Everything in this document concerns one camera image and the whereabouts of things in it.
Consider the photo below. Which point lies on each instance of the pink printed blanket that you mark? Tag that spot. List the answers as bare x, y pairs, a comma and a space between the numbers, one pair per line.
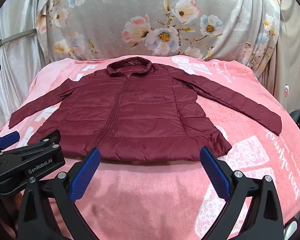
152, 200

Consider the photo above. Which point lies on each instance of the white satin curtain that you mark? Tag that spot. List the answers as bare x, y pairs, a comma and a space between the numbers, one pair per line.
15, 67

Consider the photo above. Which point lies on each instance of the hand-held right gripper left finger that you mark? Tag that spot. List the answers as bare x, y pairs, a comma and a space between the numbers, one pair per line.
85, 175

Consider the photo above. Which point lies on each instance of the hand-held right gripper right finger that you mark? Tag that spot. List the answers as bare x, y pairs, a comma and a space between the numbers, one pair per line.
214, 175

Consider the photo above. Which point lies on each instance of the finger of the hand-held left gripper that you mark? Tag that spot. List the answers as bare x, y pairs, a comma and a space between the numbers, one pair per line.
7, 139
47, 140

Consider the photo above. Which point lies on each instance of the maroon puffer jacket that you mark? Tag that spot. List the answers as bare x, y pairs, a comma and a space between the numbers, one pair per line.
140, 110

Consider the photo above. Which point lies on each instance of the grey floral sheet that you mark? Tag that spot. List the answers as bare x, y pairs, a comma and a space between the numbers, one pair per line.
110, 30

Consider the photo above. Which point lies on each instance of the beige curtain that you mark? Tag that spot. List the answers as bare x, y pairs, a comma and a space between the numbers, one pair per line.
294, 55

